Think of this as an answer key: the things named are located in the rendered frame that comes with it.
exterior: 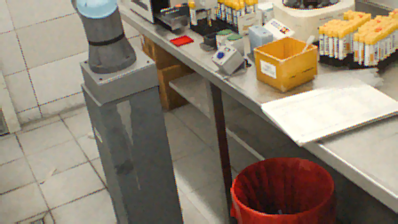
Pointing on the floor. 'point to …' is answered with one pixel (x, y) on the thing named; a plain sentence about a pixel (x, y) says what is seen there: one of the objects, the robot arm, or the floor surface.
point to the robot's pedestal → (136, 157)
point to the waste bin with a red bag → (283, 193)
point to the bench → (366, 155)
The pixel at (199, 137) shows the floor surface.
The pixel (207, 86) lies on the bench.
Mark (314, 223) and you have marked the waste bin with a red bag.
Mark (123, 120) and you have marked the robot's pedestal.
